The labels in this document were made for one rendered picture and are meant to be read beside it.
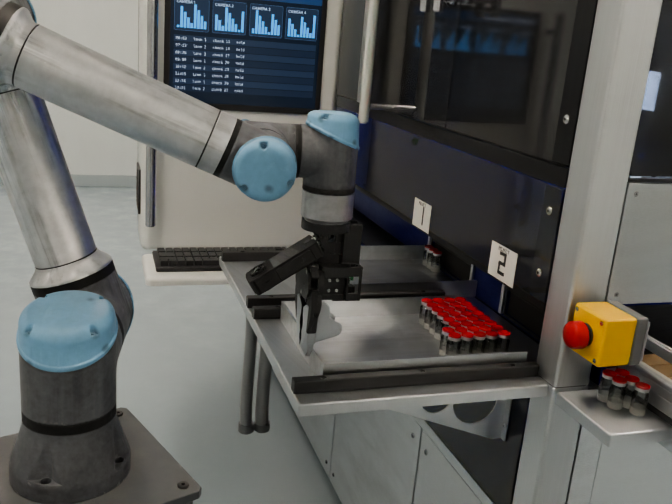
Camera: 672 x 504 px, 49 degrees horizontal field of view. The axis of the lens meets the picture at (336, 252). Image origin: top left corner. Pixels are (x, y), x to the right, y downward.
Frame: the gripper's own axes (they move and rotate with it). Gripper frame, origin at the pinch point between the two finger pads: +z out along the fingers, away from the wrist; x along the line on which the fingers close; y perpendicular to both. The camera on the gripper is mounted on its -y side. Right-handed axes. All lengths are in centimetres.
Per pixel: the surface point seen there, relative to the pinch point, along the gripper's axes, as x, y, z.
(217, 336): 216, 24, 91
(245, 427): 99, 14, 71
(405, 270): 45, 36, 3
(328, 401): -10.7, 1.1, 3.5
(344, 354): 3.7, 8.2, 3.3
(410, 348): 4.6, 20.2, 3.3
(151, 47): 83, -17, -40
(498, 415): -1.2, 35.3, 14.0
